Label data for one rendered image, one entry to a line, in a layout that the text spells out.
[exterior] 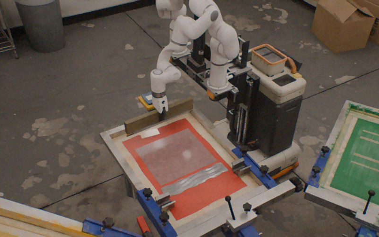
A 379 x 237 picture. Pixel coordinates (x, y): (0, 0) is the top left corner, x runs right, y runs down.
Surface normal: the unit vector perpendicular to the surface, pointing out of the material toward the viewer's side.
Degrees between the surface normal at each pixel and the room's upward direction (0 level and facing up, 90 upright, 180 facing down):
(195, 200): 0
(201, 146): 0
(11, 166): 0
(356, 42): 90
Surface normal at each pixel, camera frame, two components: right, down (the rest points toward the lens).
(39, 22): 0.21, 0.68
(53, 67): 0.02, -0.76
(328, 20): -0.95, 0.18
